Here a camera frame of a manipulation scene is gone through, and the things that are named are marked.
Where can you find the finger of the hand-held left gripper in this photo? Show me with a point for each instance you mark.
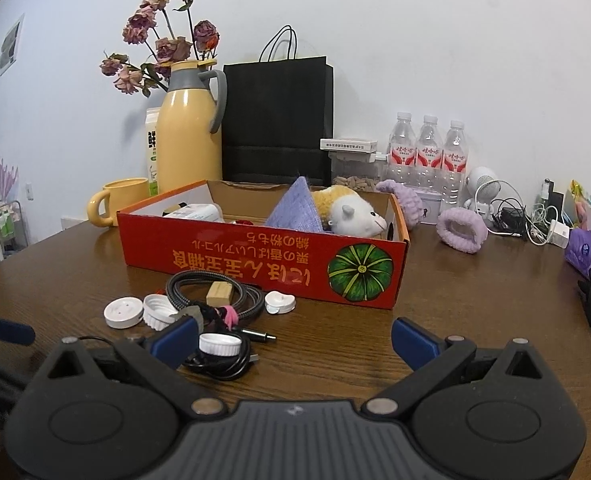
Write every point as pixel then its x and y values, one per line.
pixel 5 330

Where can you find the white round disc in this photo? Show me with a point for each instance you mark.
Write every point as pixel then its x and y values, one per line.
pixel 123 312

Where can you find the purple wall decal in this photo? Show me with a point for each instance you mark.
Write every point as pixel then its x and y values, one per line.
pixel 5 175

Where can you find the dried pink flowers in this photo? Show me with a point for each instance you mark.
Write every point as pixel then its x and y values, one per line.
pixel 170 45

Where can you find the purple tissue pack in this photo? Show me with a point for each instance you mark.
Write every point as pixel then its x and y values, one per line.
pixel 588 252

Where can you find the purple knitted cloth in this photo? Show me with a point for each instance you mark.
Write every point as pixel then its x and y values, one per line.
pixel 295 207

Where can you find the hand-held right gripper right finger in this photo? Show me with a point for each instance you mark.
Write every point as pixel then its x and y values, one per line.
pixel 415 342

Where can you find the black charger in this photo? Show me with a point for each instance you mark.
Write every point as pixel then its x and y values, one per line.
pixel 513 217

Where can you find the colourful snack bag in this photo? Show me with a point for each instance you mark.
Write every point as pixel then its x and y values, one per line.
pixel 590 205

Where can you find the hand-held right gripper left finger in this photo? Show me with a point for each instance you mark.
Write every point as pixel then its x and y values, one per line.
pixel 178 337

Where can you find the white green carton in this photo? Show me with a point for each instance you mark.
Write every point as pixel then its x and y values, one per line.
pixel 151 160

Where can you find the white ribbed cap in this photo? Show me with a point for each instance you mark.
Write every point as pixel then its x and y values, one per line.
pixel 158 310

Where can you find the white tin box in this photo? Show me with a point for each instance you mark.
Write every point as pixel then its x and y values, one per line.
pixel 431 207

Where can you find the small wooden block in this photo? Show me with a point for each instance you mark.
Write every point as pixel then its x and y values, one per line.
pixel 219 294

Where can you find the yellow mug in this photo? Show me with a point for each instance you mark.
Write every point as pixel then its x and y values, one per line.
pixel 125 197

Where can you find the clear nut container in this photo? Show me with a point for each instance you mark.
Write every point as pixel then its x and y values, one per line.
pixel 350 180

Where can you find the wall picture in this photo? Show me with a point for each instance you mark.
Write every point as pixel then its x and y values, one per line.
pixel 10 42

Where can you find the small white fan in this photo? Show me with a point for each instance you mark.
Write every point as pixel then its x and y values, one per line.
pixel 483 180

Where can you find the white heart-shaped cap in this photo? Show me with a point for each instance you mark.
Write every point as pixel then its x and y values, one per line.
pixel 279 302

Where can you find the purple fluffy band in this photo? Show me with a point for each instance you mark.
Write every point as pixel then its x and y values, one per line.
pixel 463 245
pixel 410 205

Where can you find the red printed cardboard box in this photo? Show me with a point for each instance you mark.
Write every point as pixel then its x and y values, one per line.
pixel 200 255

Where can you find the yellow thermos jug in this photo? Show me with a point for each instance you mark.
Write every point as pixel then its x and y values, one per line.
pixel 188 135

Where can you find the small red item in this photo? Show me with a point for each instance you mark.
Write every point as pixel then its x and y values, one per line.
pixel 245 221

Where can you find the white plastic bottle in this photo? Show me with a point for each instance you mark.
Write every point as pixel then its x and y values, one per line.
pixel 198 211

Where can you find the black paper bag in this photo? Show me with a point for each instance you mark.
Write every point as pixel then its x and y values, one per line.
pixel 275 120

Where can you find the small black device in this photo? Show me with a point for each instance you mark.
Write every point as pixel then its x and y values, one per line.
pixel 553 197

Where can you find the yellow white plush toy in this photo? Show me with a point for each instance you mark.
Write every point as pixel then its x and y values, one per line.
pixel 355 212

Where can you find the white charger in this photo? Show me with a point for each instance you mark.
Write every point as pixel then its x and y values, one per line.
pixel 560 235

